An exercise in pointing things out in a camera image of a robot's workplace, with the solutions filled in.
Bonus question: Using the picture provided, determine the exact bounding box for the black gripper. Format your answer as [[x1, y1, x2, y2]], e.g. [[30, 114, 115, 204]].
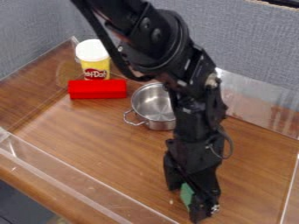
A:
[[162, 128, 233, 224]]

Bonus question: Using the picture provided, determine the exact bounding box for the green foam block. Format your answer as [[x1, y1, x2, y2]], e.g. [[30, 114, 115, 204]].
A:
[[180, 183, 193, 208]]

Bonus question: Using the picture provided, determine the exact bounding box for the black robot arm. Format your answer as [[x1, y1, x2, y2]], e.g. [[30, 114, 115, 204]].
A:
[[70, 0, 232, 224]]

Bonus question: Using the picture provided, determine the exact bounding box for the clear acrylic table barrier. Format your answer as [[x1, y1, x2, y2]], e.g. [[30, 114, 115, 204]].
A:
[[0, 39, 299, 224]]

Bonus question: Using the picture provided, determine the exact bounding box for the small steel pot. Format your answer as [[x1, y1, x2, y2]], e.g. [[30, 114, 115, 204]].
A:
[[122, 82, 174, 131]]

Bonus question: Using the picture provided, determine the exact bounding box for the red rectangular block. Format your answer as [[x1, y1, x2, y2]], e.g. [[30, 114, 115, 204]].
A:
[[67, 80, 126, 99]]

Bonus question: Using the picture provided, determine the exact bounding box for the yellow Play-Doh can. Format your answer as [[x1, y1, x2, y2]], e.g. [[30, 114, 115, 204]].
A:
[[74, 39, 109, 81]]

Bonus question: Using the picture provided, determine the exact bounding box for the black cable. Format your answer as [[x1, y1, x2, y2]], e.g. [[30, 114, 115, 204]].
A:
[[69, 0, 156, 82]]

